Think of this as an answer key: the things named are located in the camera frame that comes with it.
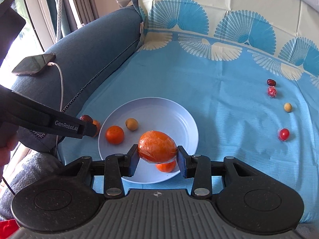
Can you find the blue fan-print cloth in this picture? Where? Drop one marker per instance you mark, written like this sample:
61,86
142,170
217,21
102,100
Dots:
224,84

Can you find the plastic-wrapped orange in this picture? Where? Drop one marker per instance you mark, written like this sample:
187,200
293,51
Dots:
155,145

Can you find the white cloth clip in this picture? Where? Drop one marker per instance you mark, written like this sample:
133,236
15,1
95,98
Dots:
142,28

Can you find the dark red date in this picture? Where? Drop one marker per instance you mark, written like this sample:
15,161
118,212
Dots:
86,117
271,82

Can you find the mandarin orange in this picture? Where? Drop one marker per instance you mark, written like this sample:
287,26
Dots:
165,167
97,127
115,135

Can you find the pale blue round plate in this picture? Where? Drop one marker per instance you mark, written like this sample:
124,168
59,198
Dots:
162,114

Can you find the red wrapped candy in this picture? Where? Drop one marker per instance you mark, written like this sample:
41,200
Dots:
271,91

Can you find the teal curtain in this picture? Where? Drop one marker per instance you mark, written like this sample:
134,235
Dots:
63,10

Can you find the person's left hand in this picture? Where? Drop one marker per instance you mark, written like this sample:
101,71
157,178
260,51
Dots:
6,155

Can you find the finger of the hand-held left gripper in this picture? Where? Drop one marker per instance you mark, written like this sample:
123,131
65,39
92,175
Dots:
64,125

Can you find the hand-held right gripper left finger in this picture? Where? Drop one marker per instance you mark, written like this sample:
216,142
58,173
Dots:
133,161

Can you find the grey pleated curtain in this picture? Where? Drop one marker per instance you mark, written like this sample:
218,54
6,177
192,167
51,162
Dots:
82,0

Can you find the plastic-wrapped cherry tomato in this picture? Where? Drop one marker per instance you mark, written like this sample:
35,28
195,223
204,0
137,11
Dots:
284,134

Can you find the black smartphone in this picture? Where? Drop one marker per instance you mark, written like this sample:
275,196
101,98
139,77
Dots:
33,64

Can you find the red cloth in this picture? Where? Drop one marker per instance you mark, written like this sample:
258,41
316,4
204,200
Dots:
8,227

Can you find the beige longan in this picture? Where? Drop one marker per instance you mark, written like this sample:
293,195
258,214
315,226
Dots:
131,124
287,107

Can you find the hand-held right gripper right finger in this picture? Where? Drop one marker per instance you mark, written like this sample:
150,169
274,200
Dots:
182,163

